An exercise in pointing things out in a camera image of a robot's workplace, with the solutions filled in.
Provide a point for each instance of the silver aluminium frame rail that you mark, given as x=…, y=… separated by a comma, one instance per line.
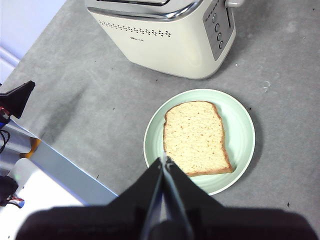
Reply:
x=62, y=165

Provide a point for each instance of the white rounded cylinder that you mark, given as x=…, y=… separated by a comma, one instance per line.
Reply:
x=23, y=168

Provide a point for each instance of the pale bread slice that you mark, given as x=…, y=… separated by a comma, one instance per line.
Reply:
x=195, y=137

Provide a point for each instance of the cream two-slot toaster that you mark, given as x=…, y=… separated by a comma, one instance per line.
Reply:
x=162, y=47

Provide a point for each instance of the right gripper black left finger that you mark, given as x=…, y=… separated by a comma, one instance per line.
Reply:
x=100, y=222

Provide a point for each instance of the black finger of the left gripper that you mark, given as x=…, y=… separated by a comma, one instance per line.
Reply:
x=16, y=100

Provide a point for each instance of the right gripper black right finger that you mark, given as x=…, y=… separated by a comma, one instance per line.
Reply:
x=237, y=225

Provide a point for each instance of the pale green round plate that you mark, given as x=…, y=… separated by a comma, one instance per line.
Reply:
x=240, y=140

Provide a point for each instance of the yellow bracket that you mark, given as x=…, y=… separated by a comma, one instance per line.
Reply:
x=33, y=148

